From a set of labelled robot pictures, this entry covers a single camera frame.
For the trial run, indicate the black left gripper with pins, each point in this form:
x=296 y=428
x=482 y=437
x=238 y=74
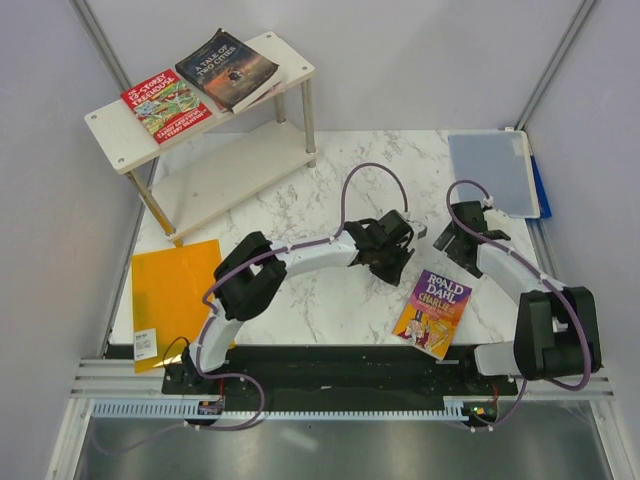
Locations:
x=392 y=275

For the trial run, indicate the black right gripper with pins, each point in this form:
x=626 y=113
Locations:
x=443 y=239

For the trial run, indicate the Roald Dahl Charlie book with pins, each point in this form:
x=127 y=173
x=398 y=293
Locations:
x=432 y=314

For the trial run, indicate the Taming of the Shrew book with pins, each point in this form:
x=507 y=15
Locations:
x=276 y=89

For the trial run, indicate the dark Tale of Two Cities book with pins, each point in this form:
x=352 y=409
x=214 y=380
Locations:
x=230 y=72

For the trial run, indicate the red 13-Storey Treehouse book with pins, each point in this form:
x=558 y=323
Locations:
x=166 y=106

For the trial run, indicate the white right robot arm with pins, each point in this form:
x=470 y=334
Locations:
x=556 y=333

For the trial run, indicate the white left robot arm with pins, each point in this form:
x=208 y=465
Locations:
x=247 y=280

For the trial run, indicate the translucent blue file folder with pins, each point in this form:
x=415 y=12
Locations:
x=500 y=161

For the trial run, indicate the blue file folder underneath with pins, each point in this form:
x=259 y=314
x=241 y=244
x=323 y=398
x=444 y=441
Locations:
x=542 y=190

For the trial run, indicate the white two-tier shelf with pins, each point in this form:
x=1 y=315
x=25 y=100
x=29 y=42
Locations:
x=195 y=178

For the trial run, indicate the orange plastic file folder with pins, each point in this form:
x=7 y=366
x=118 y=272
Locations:
x=167 y=308

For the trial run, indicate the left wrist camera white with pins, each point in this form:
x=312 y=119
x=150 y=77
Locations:
x=420 y=229

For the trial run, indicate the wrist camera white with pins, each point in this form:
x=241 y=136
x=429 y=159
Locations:
x=420 y=229
x=496 y=219

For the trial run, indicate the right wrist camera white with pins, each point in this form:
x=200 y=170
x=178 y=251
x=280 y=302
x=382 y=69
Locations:
x=496 y=219

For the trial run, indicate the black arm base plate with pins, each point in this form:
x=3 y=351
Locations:
x=325 y=400

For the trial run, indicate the aluminium frame rail front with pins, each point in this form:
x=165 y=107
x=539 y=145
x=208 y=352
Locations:
x=287 y=372

